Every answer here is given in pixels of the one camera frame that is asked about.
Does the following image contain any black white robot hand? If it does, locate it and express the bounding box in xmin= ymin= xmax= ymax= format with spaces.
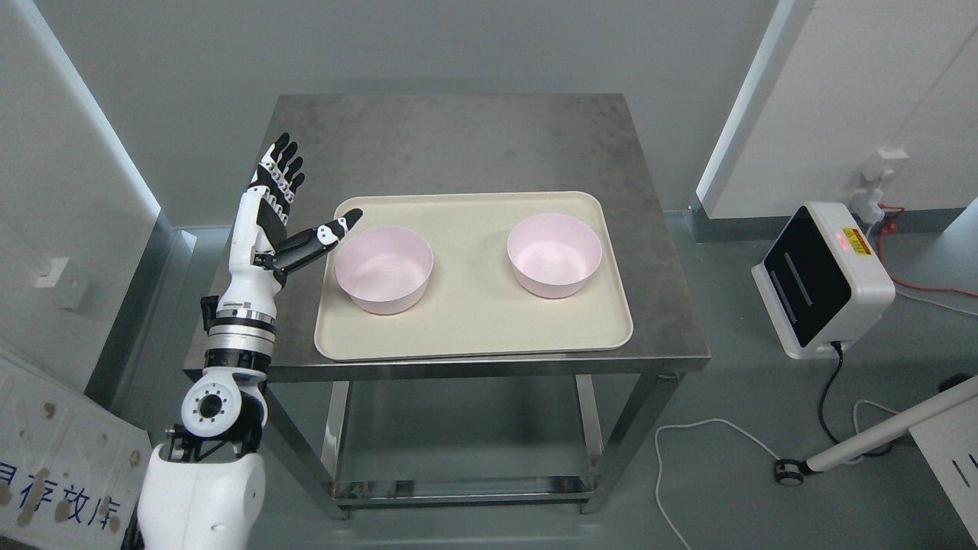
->
xmin=215 ymin=133 xmax=363 ymax=320

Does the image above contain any pink bowl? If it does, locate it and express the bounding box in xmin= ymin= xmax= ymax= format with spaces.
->
xmin=333 ymin=226 xmax=436 ymax=315
xmin=506 ymin=213 xmax=604 ymax=299

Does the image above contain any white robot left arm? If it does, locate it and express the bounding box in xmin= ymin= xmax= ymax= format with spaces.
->
xmin=137 ymin=296 xmax=277 ymax=549

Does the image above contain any stainless steel table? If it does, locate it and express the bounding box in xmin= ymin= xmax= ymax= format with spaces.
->
xmin=262 ymin=94 xmax=711 ymax=521

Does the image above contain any beige plastic tray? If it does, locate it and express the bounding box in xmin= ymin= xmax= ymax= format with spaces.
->
xmin=313 ymin=191 xmax=633 ymax=362

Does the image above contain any white sign board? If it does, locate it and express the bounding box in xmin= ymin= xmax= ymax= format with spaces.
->
xmin=1 ymin=357 xmax=151 ymax=549

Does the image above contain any white black box device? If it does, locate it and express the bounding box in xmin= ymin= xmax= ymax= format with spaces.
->
xmin=751 ymin=202 xmax=895 ymax=360

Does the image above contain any white wheeled stand leg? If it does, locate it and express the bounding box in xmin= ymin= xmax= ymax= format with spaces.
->
xmin=773 ymin=375 xmax=977 ymax=487

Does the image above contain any white wall switch box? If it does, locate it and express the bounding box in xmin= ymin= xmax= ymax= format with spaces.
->
xmin=34 ymin=257 xmax=92 ymax=310

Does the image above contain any white floor cable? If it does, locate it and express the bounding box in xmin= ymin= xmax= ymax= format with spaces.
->
xmin=654 ymin=400 xmax=901 ymax=550

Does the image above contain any black power cable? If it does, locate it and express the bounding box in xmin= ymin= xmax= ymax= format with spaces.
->
xmin=818 ymin=341 xmax=895 ymax=458

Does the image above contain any white wall socket plug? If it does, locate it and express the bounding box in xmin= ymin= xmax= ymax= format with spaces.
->
xmin=849 ymin=147 xmax=909 ymax=227

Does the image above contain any red cable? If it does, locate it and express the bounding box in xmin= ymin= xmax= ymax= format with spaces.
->
xmin=876 ymin=205 xmax=978 ymax=299

